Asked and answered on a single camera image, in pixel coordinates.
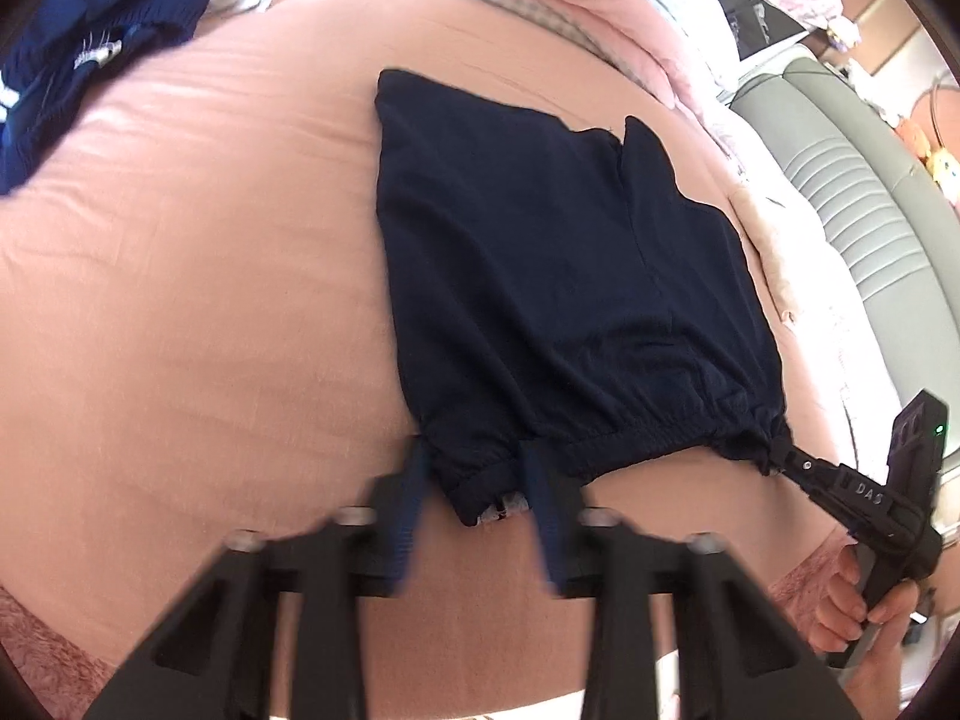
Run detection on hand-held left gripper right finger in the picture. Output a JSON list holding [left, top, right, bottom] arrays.
[[517, 441, 863, 720]]

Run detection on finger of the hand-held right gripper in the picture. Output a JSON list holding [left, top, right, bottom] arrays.
[[776, 442, 837, 500]]

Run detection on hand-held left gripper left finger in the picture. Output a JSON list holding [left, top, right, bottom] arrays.
[[82, 439, 432, 720]]

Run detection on dark navy striped pants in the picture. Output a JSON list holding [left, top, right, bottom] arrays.
[[373, 69, 794, 528]]

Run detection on person's right hand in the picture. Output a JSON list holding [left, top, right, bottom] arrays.
[[814, 544, 927, 698]]

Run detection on folded white towel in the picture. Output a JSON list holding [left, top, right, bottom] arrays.
[[724, 184, 803, 323]]

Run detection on grey padded headboard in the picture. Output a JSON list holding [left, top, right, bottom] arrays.
[[731, 45, 960, 361]]

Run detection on bed with pink sheet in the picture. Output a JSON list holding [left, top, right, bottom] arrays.
[[0, 0, 901, 698]]

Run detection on yellow plush toy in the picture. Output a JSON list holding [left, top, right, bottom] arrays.
[[926, 146, 960, 196]]

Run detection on pink fluffy rug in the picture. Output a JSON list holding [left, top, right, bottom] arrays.
[[0, 551, 852, 720]]

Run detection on black glass cabinet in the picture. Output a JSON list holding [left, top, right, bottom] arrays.
[[675, 0, 818, 61]]

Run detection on pink folded duvet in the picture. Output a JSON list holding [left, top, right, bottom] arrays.
[[326, 0, 740, 110]]

